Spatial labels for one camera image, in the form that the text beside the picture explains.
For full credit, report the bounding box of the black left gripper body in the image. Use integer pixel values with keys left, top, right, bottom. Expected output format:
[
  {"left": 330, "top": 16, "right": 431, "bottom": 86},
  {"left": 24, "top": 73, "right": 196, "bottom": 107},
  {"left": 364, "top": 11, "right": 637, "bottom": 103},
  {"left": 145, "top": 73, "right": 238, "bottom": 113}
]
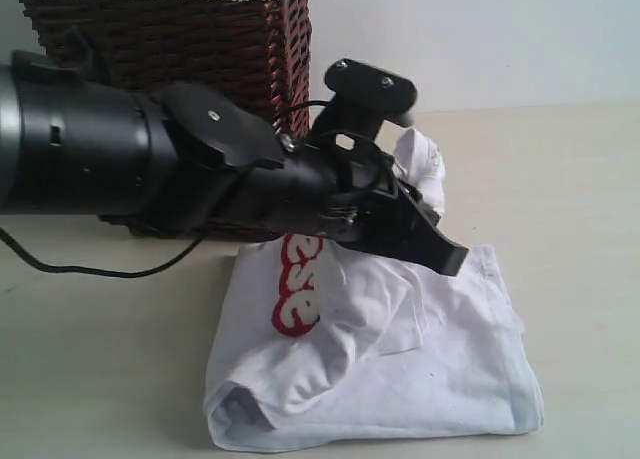
[{"left": 269, "top": 143, "right": 425, "bottom": 259}]

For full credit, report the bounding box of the white t-shirt red lettering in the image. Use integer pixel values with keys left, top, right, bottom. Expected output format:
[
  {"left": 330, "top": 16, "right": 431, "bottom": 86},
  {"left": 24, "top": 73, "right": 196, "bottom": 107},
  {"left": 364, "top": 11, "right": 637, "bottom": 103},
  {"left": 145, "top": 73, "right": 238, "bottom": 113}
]
[{"left": 202, "top": 128, "right": 545, "bottom": 453}]

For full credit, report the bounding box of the brown wicker basket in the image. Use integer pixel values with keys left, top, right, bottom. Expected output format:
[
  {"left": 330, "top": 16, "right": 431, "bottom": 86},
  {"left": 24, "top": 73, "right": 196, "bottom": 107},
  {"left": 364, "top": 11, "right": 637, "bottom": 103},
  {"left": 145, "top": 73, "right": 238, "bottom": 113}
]
[{"left": 24, "top": 0, "right": 310, "bottom": 243}]

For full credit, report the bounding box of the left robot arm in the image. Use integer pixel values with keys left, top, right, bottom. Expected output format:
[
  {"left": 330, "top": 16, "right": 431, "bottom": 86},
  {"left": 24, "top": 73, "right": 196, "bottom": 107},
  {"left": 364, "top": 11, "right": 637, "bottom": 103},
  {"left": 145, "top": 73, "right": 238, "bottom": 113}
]
[{"left": 1, "top": 51, "right": 468, "bottom": 276}]

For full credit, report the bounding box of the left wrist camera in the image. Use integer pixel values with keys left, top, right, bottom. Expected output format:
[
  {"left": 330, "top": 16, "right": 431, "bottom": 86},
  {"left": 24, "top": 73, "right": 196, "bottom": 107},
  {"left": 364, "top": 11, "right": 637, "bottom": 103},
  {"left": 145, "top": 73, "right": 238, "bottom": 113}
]
[{"left": 309, "top": 58, "right": 418, "bottom": 145}]

